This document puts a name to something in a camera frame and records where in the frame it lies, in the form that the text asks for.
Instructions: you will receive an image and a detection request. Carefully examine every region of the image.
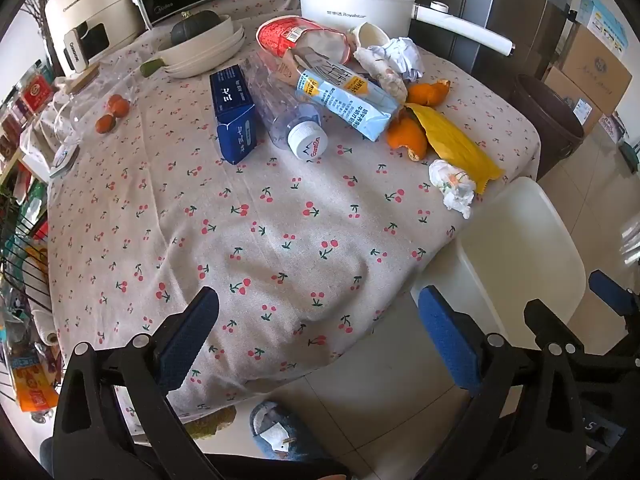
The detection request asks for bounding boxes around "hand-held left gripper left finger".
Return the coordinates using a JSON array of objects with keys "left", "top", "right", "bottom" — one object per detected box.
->
[{"left": 51, "top": 286, "right": 221, "bottom": 480}]

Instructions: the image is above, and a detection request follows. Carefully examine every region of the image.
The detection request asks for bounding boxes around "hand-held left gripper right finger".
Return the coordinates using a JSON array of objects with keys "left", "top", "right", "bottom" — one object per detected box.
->
[{"left": 417, "top": 285, "right": 590, "bottom": 480}]

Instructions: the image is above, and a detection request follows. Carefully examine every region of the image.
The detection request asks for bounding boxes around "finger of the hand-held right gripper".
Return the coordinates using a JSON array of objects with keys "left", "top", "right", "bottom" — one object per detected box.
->
[
  {"left": 524, "top": 308, "right": 640, "bottom": 368},
  {"left": 588, "top": 270, "right": 640, "bottom": 317}
]

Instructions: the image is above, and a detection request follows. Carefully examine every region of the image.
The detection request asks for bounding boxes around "brown trash bin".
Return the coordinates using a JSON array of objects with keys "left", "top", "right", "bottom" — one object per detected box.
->
[{"left": 509, "top": 74, "right": 586, "bottom": 181}]

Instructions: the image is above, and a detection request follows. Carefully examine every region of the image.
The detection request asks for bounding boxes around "long printed tissue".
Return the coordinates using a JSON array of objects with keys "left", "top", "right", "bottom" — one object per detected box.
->
[{"left": 354, "top": 47, "right": 408, "bottom": 103}]

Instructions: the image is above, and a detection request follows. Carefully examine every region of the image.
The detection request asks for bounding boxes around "white plastic chair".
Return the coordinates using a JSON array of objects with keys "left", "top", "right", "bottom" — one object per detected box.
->
[{"left": 410, "top": 176, "right": 587, "bottom": 356}]

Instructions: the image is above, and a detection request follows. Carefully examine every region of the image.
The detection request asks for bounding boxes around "cherry print tablecloth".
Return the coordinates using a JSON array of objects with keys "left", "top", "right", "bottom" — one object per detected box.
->
[{"left": 47, "top": 0, "right": 541, "bottom": 421}]

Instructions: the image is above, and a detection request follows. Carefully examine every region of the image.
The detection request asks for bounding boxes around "blue slipper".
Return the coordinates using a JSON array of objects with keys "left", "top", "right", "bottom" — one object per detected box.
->
[{"left": 249, "top": 400, "right": 332, "bottom": 461}]

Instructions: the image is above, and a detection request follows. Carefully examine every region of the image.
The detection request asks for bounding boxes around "small printed crumpled tissue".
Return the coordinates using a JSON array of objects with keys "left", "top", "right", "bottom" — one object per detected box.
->
[{"left": 428, "top": 159, "right": 476, "bottom": 219}]

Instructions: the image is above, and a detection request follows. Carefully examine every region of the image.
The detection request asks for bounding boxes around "orange snack packet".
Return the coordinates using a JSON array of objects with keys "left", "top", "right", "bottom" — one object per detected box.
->
[{"left": 12, "top": 357, "right": 60, "bottom": 411}]

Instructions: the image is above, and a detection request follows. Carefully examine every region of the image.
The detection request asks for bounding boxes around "yellow wrapper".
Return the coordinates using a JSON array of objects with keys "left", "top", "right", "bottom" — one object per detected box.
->
[{"left": 402, "top": 102, "right": 506, "bottom": 196}]

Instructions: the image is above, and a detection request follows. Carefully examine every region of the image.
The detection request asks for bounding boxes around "flat brown cardboard box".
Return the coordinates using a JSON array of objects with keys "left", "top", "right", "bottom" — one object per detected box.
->
[{"left": 542, "top": 66, "right": 603, "bottom": 136}]

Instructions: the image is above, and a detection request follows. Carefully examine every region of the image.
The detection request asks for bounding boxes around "large orange peel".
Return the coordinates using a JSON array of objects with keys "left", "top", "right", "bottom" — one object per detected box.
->
[{"left": 386, "top": 107, "right": 429, "bottom": 162}]

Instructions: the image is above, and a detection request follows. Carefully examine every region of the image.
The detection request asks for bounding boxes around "large brown cardboard box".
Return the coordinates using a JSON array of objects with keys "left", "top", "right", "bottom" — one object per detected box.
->
[{"left": 560, "top": 25, "right": 633, "bottom": 116}]

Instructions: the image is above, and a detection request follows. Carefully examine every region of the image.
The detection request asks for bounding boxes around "blue cardboard box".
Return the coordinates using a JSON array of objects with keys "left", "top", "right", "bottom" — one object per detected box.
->
[{"left": 209, "top": 64, "right": 257, "bottom": 165}]

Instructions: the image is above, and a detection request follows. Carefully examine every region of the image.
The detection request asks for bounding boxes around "clear plastic bottle white cap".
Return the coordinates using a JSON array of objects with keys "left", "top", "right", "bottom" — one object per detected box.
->
[{"left": 243, "top": 52, "right": 328, "bottom": 161}]

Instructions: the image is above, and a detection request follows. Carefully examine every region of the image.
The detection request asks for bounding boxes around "clear plastic bag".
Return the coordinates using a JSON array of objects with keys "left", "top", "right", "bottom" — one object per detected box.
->
[{"left": 52, "top": 72, "right": 133, "bottom": 147}]

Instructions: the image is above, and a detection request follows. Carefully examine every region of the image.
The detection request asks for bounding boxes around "small orange peel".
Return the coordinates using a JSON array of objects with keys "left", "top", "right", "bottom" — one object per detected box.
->
[{"left": 407, "top": 79, "right": 451, "bottom": 107}]

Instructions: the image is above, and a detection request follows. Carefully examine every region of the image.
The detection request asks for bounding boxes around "light blue milk carton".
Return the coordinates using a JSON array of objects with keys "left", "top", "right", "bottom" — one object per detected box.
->
[{"left": 295, "top": 55, "right": 401, "bottom": 142}]

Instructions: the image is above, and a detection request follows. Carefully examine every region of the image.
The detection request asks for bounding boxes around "light blue printed box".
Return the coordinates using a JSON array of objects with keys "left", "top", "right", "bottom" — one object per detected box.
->
[{"left": 580, "top": 0, "right": 628, "bottom": 51}]

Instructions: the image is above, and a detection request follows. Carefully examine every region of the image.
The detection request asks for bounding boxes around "wooden board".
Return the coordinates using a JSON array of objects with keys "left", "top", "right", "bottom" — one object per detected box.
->
[{"left": 55, "top": 62, "right": 101, "bottom": 94}]

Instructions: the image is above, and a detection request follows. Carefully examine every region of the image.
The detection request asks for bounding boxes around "cream bowl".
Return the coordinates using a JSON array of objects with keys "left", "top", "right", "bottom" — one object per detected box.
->
[{"left": 159, "top": 15, "right": 235, "bottom": 67}]

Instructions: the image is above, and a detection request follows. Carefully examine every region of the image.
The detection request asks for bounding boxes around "red packet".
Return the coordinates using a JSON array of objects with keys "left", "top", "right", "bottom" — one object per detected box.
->
[{"left": 20, "top": 72, "right": 54, "bottom": 113}]

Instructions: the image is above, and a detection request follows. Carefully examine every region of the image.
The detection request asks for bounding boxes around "crumpled white paper ball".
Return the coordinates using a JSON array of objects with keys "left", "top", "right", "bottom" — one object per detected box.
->
[{"left": 367, "top": 37, "right": 426, "bottom": 82}]

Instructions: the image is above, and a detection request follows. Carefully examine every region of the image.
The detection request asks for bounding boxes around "dark green squash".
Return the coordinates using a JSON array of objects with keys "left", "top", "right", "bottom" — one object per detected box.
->
[{"left": 170, "top": 10, "right": 221, "bottom": 46}]

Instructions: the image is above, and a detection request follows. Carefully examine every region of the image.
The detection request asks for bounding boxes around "grey refrigerator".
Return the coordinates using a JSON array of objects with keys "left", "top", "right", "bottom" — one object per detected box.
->
[{"left": 410, "top": 0, "right": 576, "bottom": 86}]

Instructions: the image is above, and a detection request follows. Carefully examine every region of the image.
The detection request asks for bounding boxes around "red instant noodle cup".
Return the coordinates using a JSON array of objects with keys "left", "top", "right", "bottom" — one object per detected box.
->
[{"left": 256, "top": 16, "right": 353, "bottom": 66}]

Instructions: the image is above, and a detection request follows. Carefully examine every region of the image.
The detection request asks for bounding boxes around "white paper cup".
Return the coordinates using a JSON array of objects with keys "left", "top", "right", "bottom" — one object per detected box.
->
[{"left": 348, "top": 21, "right": 393, "bottom": 51}]

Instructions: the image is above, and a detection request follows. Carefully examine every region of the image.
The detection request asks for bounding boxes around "white air fryer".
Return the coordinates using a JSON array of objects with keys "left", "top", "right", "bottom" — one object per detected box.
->
[{"left": 44, "top": 0, "right": 143, "bottom": 78}]

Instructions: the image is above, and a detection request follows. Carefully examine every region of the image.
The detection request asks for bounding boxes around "white electric cooking pot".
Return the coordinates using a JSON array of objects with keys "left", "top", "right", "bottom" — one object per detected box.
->
[{"left": 296, "top": 0, "right": 516, "bottom": 57}]

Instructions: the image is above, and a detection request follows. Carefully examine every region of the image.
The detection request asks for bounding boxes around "black wire rack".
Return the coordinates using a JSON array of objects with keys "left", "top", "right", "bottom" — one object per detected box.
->
[{"left": 0, "top": 170, "right": 66, "bottom": 411}]

